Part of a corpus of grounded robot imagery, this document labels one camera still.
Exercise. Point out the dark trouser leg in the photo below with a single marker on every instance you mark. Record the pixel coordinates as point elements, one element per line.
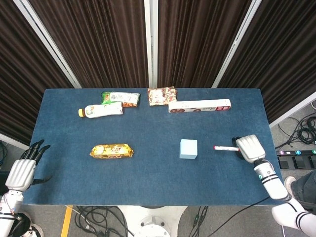
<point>306,190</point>

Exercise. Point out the blue felt table cover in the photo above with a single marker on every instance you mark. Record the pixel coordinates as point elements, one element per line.
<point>148,177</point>

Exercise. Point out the white-labelled drink bottle yellow cap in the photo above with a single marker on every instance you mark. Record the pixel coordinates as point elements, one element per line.
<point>103,110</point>

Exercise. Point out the red and white marker pen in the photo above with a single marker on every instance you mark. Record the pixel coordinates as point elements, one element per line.
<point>225,148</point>

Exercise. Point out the black power strip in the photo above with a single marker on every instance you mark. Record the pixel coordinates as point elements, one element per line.
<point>300,159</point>

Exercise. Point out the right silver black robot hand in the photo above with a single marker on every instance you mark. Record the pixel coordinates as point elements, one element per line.
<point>250,148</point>

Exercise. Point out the long white wrap box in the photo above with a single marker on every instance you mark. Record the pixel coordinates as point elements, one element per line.
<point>197,106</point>

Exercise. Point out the red patterned white snack bag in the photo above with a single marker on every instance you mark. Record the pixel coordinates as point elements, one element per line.
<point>160,96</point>

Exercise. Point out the light blue cube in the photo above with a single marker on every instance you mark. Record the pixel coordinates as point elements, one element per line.
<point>188,149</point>

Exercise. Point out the white sneaker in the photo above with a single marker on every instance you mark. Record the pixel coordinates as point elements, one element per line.
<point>289,182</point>

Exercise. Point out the brown curtain partition panel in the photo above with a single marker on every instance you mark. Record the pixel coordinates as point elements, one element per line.
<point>19,74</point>
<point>98,42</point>
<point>197,42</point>
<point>284,61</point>

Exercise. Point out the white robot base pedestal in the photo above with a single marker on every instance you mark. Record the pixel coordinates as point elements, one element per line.
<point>153,219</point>

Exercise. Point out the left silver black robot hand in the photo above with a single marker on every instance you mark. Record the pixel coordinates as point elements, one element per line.
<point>19,172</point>

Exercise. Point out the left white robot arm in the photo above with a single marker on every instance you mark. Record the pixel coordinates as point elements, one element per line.
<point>10,209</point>

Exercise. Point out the green white snack packet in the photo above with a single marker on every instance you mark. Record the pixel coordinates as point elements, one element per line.
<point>121,96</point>

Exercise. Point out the golden biscuit packet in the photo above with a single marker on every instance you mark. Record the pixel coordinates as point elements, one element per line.
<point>111,151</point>

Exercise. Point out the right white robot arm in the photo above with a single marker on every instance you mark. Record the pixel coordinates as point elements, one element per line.
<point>271,182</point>

